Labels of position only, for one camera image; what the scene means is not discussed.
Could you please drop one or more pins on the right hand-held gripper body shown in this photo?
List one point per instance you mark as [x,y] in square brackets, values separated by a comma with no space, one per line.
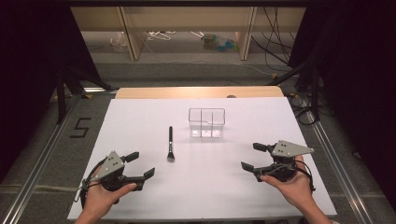
[288,149]

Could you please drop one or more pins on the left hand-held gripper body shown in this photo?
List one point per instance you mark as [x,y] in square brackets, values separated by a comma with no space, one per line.
[107,166]

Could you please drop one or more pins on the black makeup brush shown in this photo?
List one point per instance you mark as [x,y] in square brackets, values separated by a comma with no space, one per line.
[170,140]

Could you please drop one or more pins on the clear acrylic organizer box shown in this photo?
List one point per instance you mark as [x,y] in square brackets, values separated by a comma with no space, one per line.
[206,123]

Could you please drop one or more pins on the person's left hand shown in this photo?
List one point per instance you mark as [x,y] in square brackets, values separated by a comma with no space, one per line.
[104,196]

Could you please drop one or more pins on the person's right hand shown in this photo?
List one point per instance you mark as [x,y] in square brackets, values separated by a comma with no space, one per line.
[294,188]

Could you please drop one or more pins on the white board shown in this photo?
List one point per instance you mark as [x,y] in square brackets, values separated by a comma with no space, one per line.
[202,186]

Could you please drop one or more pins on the black metal stand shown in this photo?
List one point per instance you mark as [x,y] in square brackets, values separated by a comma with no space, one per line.
[61,93]
[315,90]

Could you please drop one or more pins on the wooden table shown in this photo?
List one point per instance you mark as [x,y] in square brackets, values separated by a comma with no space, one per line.
[186,92]

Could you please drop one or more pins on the black curtain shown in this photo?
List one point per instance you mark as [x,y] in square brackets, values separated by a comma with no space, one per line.
[358,93]
[31,77]

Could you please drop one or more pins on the colourful plastic bag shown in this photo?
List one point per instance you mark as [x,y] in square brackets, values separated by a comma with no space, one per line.
[219,42]

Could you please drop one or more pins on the clear plastic bag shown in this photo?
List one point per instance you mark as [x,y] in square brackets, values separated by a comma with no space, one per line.
[119,41]

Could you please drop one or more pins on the beige wooden shelf unit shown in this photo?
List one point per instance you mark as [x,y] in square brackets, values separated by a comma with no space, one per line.
[186,18]

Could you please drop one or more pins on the metal floor rail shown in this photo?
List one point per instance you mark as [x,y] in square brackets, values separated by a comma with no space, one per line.
[336,161]
[40,161]

